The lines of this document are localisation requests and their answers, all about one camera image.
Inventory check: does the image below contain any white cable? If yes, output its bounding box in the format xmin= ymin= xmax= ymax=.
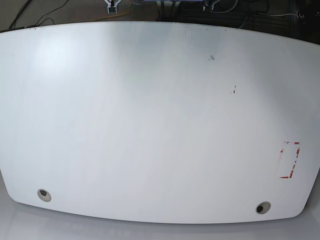
xmin=257 ymin=11 xmax=299 ymax=18

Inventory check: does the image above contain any red tape rectangle marking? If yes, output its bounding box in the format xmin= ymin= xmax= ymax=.
xmin=277 ymin=141 xmax=301 ymax=179

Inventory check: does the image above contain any right table cable grommet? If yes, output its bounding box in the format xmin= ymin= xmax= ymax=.
xmin=255 ymin=201 xmax=271 ymax=215

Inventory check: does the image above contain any left table cable grommet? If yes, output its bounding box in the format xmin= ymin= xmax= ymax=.
xmin=37 ymin=189 xmax=52 ymax=203

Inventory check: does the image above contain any black floor cable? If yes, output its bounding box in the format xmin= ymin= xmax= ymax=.
xmin=9 ymin=0 xmax=68 ymax=29

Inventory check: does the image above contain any yellow cable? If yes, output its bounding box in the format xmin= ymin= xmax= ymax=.
xmin=91 ymin=0 xmax=133 ymax=23

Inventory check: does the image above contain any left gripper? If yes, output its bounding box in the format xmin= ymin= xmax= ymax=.
xmin=202 ymin=0 xmax=221 ymax=12

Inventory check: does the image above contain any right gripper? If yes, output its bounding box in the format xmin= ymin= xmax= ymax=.
xmin=104 ymin=0 xmax=122 ymax=14

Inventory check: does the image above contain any table cable grommet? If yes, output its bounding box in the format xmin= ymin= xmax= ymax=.
xmin=255 ymin=201 xmax=271 ymax=215
xmin=37 ymin=189 xmax=52 ymax=203

